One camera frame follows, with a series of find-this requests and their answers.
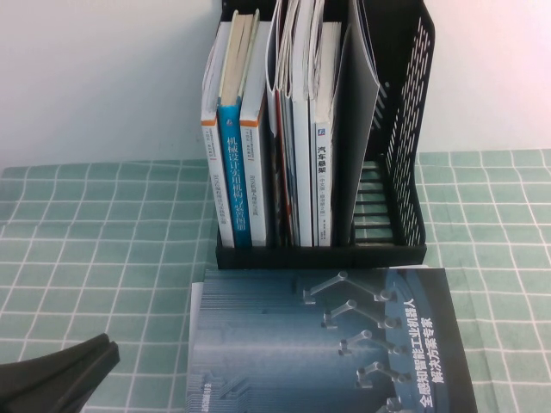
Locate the red spine magazine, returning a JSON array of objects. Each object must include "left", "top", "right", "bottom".
[{"left": 275, "top": 0, "right": 302, "bottom": 249}]

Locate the white curled cover magazine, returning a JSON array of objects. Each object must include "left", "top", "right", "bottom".
[{"left": 265, "top": 0, "right": 286, "bottom": 249}]

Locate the blue spine mechanical design book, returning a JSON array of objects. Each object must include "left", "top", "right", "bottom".
[{"left": 216, "top": 9, "right": 262, "bottom": 250}]

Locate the green checked tablecloth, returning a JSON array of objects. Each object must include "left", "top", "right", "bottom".
[{"left": 0, "top": 149, "right": 551, "bottom": 413}]

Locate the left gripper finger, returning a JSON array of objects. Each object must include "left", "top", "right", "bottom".
[
  {"left": 0, "top": 332, "right": 115, "bottom": 391},
  {"left": 0, "top": 342, "right": 121, "bottom": 413}
]

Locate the dark grey brochure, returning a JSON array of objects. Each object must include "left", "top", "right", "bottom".
[{"left": 330, "top": 0, "right": 381, "bottom": 249}]

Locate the white spine magazine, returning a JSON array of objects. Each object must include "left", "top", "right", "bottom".
[{"left": 291, "top": 0, "right": 326, "bottom": 249}]

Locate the white automotive suspension book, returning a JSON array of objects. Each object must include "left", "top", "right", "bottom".
[{"left": 313, "top": 21, "right": 344, "bottom": 249}]

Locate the black mesh plastic book holder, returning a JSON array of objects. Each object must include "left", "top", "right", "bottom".
[{"left": 214, "top": 0, "right": 440, "bottom": 271}]

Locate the blue cover robot brochure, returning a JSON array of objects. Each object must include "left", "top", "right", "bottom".
[{"left": 183, "top": 266, "right": 480, "bottom": 413}]

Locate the white book with orange band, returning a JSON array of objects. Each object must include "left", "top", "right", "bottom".
[
  {"left": 200, "top": 21, "right": 236, "bottom": 250},
  {"left": 238, "top": 21, "right": 275, "bottom": 248}
]

